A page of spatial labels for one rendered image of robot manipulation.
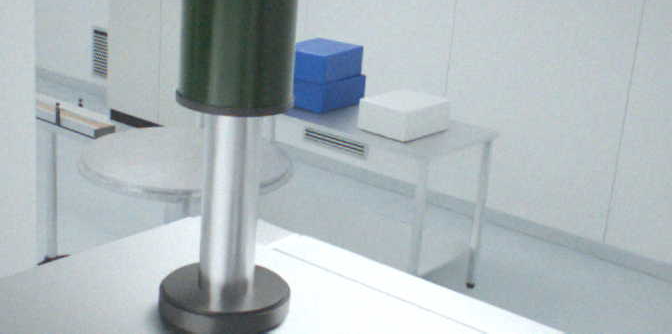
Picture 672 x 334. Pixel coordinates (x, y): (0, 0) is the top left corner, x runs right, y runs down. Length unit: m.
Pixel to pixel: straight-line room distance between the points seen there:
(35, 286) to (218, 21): 0.16
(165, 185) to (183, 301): 3.68
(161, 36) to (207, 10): 7.38
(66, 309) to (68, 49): 8.91
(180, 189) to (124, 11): 4.11
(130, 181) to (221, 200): 3.73
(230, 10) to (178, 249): 0.17
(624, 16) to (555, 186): 1.13
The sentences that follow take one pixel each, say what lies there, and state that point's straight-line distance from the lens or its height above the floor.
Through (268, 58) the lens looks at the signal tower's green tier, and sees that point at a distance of 0.41.
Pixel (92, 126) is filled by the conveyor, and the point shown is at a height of 0.93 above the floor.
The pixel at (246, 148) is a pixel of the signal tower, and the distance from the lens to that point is 0.43.
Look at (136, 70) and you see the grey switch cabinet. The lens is 8.05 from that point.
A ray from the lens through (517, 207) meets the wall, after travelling 6.60.
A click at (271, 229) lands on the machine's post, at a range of 0.57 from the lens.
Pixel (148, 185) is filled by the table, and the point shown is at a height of 0.93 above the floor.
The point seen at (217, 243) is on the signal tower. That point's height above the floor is 2.14.
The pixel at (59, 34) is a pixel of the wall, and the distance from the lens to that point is 9.45.
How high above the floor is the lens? 2.31
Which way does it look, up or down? 17 degrees down
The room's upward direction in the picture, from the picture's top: 5 degrees clockwise
